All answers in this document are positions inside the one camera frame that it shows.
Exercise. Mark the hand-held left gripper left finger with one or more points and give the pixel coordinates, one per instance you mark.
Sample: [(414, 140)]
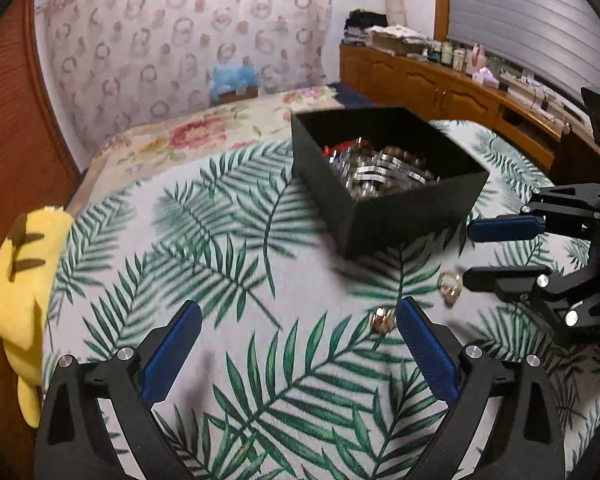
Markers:
[(172, 355)]

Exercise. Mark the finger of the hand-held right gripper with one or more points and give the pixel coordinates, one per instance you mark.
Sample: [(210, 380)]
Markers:
[(505, 280), (505, 228)]

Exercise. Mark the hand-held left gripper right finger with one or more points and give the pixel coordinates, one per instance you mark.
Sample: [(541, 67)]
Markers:
[(430, 355)]

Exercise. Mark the black box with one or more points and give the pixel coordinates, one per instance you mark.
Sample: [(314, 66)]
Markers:
[(405, 220)]

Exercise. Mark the silver bangle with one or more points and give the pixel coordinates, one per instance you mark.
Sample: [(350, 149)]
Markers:
[(390, 170)]

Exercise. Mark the leaf print tablecloth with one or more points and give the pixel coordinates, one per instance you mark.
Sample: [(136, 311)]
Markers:
[(230, 270)]

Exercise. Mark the pink tissue box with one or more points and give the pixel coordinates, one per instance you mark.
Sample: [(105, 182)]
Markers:
[(486, 77)]

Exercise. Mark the yellow plush toy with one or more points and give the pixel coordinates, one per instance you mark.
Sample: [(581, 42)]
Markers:
[(20, 300)]

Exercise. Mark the pink figurine bottle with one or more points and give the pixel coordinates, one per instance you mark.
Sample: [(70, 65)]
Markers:
[(476, 57)]

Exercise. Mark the grey window blind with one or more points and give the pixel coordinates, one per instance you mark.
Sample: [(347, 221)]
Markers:
[(530, 10)]

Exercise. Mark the wooden sideboard cabinet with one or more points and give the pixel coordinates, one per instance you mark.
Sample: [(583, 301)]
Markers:
[(420, 80)]

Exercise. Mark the row of cosmetic bottles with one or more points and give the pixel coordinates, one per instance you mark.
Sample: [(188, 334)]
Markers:
[(447, 54)]

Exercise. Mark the red and navy bedspread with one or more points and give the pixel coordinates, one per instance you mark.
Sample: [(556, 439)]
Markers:
[(352, 94)]

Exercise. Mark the cardboard box with white cloth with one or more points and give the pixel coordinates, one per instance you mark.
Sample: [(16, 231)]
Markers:
[(397, 40)]

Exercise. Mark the floral blanket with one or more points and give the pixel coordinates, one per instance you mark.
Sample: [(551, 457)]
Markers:
[(180, 135)]

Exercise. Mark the stack of dark clothes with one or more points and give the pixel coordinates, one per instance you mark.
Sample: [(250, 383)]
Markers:
[(365, 25)]

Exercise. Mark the small brown box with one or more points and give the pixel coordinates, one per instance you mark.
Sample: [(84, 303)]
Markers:
[(235, 95)]

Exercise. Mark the brown slatted wardrobe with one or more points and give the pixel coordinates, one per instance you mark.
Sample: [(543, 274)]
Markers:
[(20, 135)]

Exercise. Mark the blue plastic bag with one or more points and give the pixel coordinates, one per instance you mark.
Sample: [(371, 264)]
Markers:
[(232, 75)]

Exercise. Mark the circle print curtain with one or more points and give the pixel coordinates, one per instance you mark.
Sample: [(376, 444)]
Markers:
[(155, 35)]

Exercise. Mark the wooden window frame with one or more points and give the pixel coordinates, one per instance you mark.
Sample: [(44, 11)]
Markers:
[(442, 0)]

